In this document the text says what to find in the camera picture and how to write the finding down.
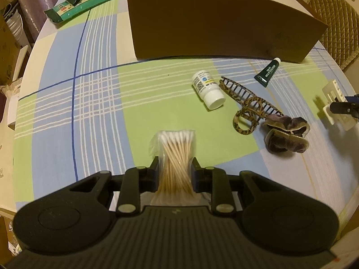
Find dark velvet scrunchie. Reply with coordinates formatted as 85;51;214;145
263;114;310;153

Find white hair claw clip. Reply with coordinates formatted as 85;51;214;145
322;80;358;131

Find leopard print hair clip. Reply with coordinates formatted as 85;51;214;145
219;76;283;135

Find cotton swab bag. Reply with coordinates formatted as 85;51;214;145
149;129;209;206

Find dark green small tube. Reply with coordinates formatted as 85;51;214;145
254;58;281;87

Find checkered tablecloth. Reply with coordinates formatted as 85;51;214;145
13;0;358;222

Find cardboard boxes beside table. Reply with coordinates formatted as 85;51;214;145
1;6;32;129

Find white pill bottle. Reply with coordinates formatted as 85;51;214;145
192;70;225;111

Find quilted brown chair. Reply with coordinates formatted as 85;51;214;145
307;0;358;70

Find brown cardboard box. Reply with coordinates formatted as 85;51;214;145
127;0;327;63

